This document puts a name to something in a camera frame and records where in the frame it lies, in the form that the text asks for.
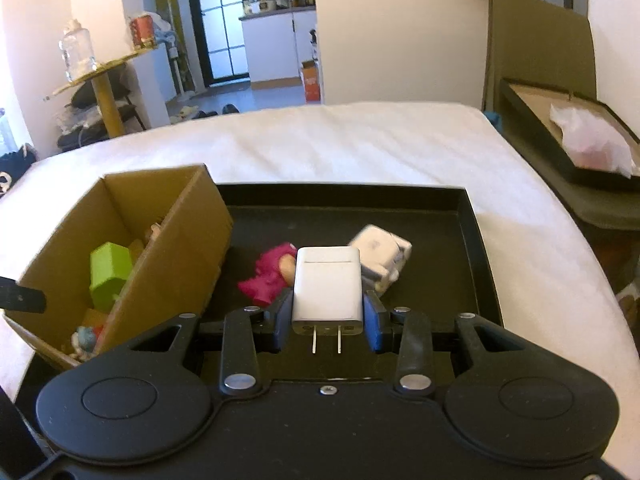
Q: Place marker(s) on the white low cabinet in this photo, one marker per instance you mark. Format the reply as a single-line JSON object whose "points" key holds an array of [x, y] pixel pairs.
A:
{"points": [[155, 85]]}

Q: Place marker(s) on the blue cloth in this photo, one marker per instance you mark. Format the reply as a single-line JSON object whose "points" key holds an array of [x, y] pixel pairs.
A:
{"points": [[492, 120]]}

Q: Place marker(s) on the brown cardboard box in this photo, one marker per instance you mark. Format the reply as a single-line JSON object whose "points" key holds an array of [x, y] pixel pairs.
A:
{"points": [[170, 250]]}

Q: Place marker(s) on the black-framed cardboard board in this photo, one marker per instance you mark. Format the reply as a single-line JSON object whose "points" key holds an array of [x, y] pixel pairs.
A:
{"points": [[532, 115]]}

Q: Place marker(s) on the black slipper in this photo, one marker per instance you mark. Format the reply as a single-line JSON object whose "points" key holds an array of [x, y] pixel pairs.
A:
{"points": [[205, 114], [230, 109]]}

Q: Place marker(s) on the clear glass jar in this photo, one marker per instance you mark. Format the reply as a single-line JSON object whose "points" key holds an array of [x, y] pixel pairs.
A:
{"points": [[78, 52]]}

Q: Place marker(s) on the green cube charger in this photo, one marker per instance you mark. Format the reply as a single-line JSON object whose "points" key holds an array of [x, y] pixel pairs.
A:
{"points": [[111, 272]]}

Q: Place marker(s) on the white grey cube adapter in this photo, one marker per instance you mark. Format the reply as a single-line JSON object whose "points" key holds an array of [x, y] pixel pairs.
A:
{"points": [[380, 250]]}

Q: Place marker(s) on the black-framed glass door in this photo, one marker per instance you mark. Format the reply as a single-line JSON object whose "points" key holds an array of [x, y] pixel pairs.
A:
{"points": [[222, 20]]}

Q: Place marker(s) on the pink-haired toy figurine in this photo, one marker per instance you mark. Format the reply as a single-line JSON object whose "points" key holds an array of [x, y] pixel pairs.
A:
{"points": [[270, 272]]}

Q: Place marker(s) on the round yellow-legged side table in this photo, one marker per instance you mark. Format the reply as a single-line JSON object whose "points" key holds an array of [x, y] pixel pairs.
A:
{"points": [[107, 100]]}

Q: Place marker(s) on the black shallow tray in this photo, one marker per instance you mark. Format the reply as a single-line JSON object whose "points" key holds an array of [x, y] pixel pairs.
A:
{"points": [[440, 260]]}

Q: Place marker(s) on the white plug charger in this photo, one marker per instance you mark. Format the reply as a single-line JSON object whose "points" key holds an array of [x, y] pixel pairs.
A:
{"points": [[327, 285]]}

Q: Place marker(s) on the white plastic bag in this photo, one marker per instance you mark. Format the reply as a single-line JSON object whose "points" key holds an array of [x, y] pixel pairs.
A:
{"points": [[162, 25]]}

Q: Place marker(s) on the orange carton box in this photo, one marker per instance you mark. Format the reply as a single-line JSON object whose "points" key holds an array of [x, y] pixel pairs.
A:
{"points": [[311, 82]]}

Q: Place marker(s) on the pale slippers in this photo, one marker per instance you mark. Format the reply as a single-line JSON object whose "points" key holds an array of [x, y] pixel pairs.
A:
{"points": [[186, 112]]}

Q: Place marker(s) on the olive upright panel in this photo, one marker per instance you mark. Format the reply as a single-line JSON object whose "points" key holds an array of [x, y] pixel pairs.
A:
{"points": [[540, 45]]}

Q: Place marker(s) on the white kitchen cabinet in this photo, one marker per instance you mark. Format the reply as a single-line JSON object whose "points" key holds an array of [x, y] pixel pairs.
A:
{"points": [[272, 47]]}

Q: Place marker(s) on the white rice cooker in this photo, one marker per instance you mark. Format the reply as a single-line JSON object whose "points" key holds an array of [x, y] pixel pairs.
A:
{"points": [[267, 2]]}

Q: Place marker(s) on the translucent pink plastic bag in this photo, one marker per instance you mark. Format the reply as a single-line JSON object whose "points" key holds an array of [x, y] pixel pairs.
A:
{"points": [[595, 140]]}

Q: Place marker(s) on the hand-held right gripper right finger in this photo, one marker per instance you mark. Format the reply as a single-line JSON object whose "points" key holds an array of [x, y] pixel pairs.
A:
{"points": [[373, 325]]}

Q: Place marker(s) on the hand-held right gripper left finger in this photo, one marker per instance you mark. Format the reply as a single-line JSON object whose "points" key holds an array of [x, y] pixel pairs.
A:
{"points": [[283, 321]]}

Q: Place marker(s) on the black cloth with white face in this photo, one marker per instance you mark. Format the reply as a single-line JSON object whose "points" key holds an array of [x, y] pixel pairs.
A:
{"points": [[15, 170]]}

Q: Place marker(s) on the cluttered low shelf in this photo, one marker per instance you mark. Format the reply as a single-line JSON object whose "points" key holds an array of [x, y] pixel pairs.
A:
{"points": [[82, 120]]}

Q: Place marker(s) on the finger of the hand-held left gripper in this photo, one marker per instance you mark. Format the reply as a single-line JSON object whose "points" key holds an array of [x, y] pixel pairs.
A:
{"points": [[22, 297]]}

